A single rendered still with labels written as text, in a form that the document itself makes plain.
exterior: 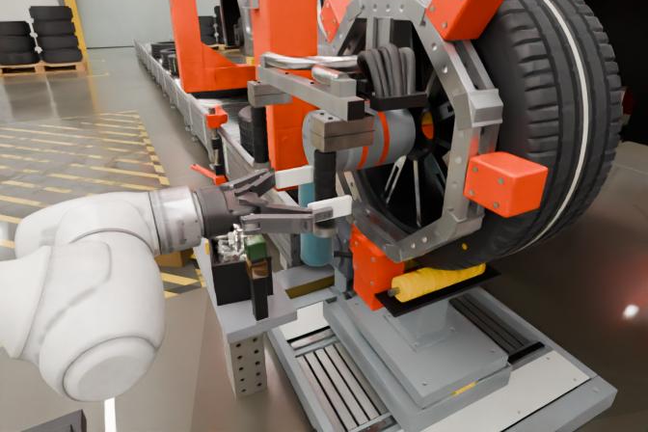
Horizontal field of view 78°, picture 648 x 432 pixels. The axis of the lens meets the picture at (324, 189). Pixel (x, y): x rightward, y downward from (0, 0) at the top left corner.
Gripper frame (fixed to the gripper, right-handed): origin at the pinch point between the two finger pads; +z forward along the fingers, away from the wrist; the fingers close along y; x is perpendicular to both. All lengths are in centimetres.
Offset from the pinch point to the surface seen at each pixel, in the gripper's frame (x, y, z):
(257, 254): -19.5, -15.1, -7.8
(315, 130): 10.0, -0.2, -1.3
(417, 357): -60, -8, 32
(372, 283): -34.5, -12.6, 19.7
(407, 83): 16.6, 3.1, 12.8
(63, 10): 18, -845, -93
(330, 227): -6.4, 1.7, 0.4
